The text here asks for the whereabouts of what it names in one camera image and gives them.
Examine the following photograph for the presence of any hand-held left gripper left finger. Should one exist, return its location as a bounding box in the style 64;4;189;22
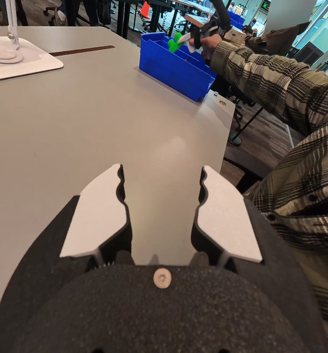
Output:
60;164;132;266

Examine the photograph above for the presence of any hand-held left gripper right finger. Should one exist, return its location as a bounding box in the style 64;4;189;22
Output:
192;165;263;266

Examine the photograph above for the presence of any green two-stud mega block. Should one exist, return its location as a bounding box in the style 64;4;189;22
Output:
167;32;185;53

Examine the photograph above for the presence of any blue plastic bin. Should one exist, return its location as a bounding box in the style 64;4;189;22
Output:
227;10;245;30
139;32;217;103

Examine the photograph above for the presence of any person's right forearm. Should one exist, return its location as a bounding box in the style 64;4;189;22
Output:
210;41;328;136

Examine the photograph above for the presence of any person's right hand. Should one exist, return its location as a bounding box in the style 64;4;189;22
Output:
189;33;223;61

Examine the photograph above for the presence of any wood top office desk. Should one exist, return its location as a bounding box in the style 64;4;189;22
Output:
184;13;209;28

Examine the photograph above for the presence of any black office chair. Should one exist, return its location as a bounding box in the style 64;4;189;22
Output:
216;74;256;108

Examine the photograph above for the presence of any grey framed panel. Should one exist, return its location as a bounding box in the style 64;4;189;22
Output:
294;41;325;67

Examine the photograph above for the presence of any black tripod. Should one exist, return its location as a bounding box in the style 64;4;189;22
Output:
228;106;264;147

